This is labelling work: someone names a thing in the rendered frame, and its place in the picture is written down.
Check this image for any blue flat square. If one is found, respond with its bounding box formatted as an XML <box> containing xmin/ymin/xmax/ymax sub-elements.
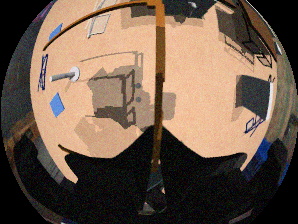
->
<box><xmin>48</xmin><ymin>23</ymin><xmax>63</xmax><ymax>41</ymax></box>
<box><xmin>49</xmin><ymin>92</ymin><xmax>65</xmax><ymax>117</ymax></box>

